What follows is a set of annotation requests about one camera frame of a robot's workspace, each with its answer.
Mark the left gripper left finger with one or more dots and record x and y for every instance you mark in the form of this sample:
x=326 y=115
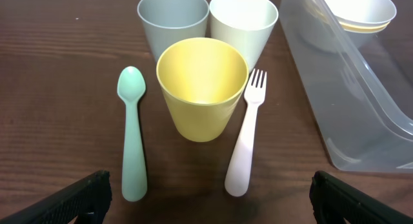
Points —
x=85 y=201

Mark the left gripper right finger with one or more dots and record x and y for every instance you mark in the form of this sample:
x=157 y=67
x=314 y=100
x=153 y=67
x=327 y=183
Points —
x=334 y=201

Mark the white plastic fork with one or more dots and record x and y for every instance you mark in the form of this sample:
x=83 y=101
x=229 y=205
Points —
x=239 y=169

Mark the mint green plastic spoon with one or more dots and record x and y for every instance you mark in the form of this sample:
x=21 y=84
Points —
x=130 y=88

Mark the yellow plastic cup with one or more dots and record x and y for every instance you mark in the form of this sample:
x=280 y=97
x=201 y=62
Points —
x=201 y=80

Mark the yellow plastic bowl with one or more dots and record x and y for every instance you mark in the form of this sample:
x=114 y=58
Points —
x=312 y=8

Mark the white plastic bowl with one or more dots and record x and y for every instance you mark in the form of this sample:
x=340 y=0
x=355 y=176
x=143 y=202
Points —
x=366 y=12

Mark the white plastic cup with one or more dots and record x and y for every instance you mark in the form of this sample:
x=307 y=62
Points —
x=244 y=24

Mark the grey plastic cup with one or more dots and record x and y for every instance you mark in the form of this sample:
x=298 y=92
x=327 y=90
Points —
x=166 y=22

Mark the clear plastic container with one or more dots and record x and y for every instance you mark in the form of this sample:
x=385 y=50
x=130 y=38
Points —
x=359 y=86

